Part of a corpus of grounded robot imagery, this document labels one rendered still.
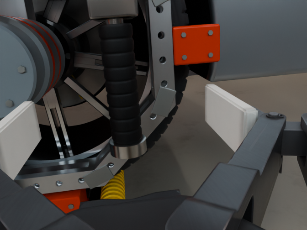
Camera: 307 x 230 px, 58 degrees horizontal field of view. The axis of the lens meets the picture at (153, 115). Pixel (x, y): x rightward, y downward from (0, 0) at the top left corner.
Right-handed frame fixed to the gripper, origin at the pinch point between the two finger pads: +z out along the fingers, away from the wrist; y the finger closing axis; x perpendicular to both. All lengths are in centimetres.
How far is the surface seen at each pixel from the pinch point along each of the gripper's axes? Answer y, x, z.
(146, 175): 9, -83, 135
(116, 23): 0.1, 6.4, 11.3
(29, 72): -11.4, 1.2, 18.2
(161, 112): 7.0, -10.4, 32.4
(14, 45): -12.5, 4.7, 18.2
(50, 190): -16.5, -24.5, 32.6
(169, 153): 28, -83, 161
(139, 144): 1.3, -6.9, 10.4
